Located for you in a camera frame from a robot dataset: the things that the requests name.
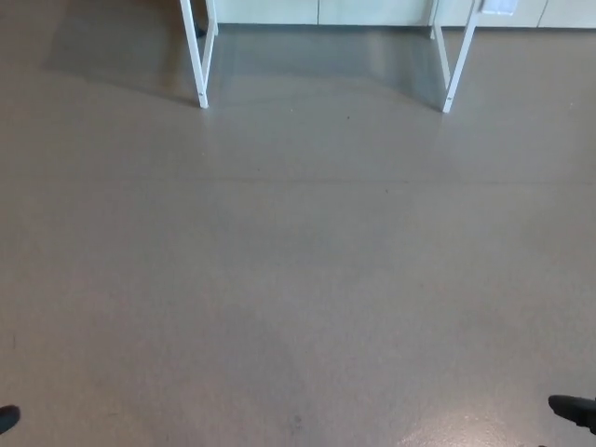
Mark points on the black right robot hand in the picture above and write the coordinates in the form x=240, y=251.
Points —
x=575, y=410

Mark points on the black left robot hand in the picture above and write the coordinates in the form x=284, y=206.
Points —
x=7, y=418

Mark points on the white table leg frame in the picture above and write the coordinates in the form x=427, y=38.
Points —
x=202, y=70
x=458, y=70

